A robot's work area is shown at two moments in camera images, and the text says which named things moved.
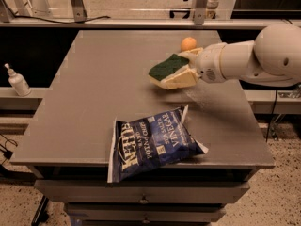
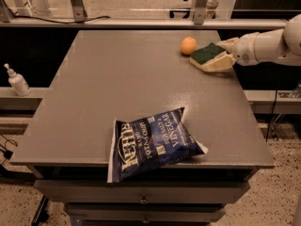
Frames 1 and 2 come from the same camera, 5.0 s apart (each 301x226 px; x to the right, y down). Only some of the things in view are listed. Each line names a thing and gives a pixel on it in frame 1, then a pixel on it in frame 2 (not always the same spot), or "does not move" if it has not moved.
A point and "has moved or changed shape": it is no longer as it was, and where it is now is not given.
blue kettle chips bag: [148, 141] does not move
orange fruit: [188, 43] does not move
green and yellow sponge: [166, 67] has moved or changed shape
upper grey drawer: [102, 191] does not move
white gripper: [208, 62] -> [245, 51]
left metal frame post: [79, 10] does not move
